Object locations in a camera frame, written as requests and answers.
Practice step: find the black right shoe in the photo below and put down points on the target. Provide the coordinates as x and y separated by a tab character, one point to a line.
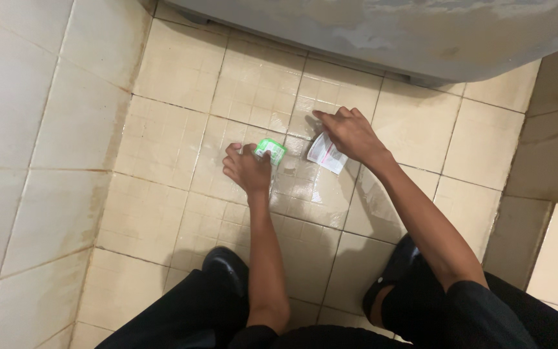
389	281

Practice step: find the green white sachet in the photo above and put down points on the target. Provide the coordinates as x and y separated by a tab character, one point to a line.
271	151

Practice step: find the person's black trousers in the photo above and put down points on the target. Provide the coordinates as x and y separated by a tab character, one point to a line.
356	320

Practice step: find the black shoe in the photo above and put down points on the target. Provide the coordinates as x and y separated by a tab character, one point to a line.
389	281
226	271

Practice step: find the person's right hand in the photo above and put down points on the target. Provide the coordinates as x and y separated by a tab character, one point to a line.
354	134

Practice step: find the person's left hand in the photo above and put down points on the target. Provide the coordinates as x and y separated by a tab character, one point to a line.
248	169

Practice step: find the black left shoe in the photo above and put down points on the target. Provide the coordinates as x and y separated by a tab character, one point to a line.
226	271

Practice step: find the white pink printed sachet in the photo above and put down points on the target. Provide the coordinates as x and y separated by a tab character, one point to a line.
326	156

